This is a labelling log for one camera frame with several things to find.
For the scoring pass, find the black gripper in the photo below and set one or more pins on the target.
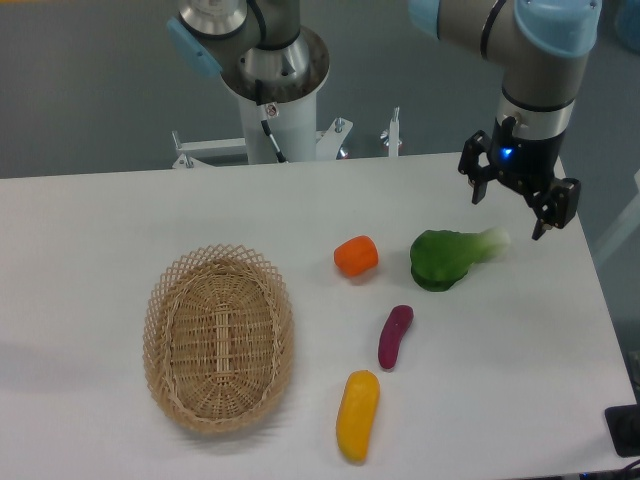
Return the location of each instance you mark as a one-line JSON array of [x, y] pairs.
[[525, 166]]

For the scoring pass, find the black device at table edge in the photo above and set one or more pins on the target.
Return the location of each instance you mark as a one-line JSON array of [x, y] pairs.
[[623, 425]]

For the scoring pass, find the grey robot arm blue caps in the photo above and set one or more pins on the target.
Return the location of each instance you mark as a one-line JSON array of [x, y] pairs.
[[542, 46]]

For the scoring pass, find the purple sweet potato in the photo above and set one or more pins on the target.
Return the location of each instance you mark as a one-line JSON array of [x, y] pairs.
[[395, 327]]

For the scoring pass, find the yellow sweet potato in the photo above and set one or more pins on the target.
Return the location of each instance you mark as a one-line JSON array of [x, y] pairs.
[[356, 415]]

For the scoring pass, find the woven wicker basket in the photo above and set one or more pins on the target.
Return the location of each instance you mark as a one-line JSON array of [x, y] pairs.
[[218, 339]]

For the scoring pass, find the orange bell pepper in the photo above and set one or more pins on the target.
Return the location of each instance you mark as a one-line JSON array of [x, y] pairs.
[[356, 256]]

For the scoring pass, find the green bok choy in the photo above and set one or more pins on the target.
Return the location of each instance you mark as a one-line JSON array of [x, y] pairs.
[[441, 258]]

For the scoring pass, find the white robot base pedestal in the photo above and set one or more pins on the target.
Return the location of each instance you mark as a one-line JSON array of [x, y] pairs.
[[277, 89]]

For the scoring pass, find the white pedestal mounting frame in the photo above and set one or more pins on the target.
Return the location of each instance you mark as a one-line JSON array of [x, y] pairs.
[[329, 144]]

